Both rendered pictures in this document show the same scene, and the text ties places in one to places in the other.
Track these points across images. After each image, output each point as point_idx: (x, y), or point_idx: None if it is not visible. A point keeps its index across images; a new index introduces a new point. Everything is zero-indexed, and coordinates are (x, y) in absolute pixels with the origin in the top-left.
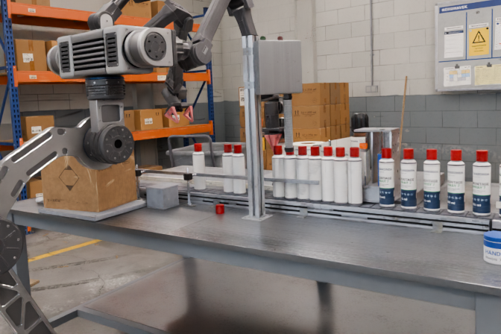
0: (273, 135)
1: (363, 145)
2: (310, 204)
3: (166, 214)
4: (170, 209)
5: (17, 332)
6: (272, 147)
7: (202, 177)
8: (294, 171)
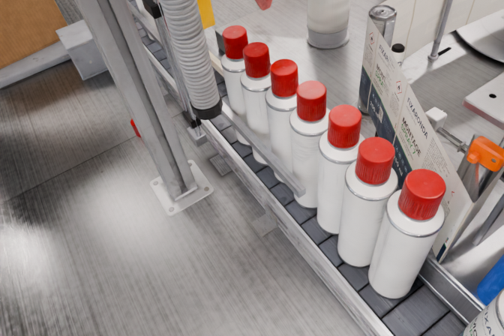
0: None
1: (485, 157)
2: (281, 217)
3: (69, 105)
4: (94, 80)
5: None
6: (256, 0)
7: (152, 18)
8: (264, 118)
